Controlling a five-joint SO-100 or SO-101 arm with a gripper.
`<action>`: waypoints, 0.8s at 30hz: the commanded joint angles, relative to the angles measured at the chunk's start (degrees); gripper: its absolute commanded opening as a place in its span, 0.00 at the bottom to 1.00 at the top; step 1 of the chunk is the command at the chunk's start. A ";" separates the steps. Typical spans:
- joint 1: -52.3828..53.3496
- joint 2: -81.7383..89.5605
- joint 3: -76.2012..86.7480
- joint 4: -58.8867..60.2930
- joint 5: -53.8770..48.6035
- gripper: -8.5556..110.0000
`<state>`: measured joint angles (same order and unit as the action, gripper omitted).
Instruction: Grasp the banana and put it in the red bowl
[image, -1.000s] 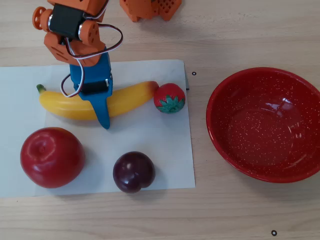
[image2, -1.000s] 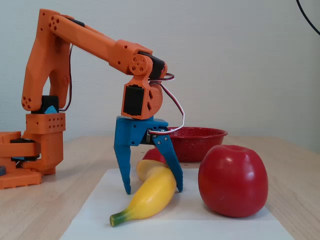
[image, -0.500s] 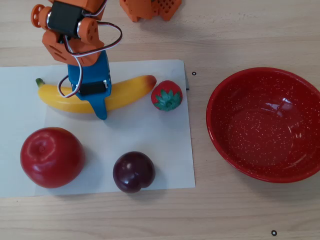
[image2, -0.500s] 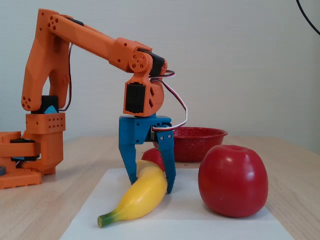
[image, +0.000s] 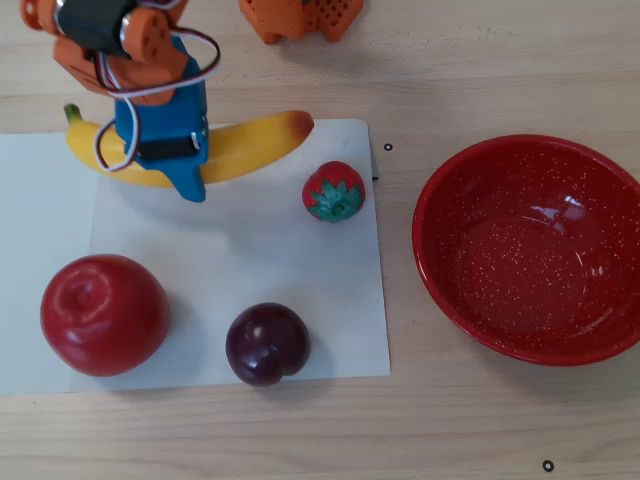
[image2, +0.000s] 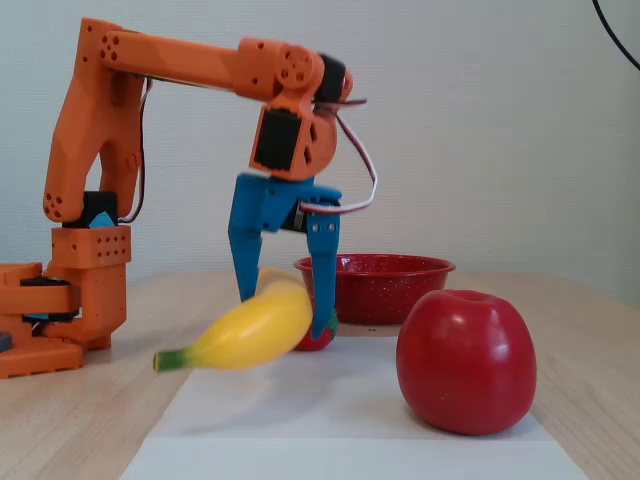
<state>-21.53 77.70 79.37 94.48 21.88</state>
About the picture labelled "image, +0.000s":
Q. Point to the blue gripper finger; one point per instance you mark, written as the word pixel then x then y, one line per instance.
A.
pixel 192 180

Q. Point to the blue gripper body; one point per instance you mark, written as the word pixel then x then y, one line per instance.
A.
pixel 167 149

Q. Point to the yellow toy banana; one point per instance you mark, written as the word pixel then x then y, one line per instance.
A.
pixel 250 150

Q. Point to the orange robot base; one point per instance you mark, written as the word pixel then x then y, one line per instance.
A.
pixel 285 17

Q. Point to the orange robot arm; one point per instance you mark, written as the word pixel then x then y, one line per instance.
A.
pixel 145 55

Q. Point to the red speckled bowl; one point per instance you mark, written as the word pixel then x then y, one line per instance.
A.
pixel 525 260

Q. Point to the white paper sheet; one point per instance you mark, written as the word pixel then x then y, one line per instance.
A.
pixel 225 260

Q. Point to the red toy strawberry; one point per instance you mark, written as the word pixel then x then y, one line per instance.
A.
pixel 330 182

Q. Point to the red toy apple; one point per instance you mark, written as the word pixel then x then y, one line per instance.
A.
pixel 105 315

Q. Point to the dark purple toy plum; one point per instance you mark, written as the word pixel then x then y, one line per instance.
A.
pixel 267 345

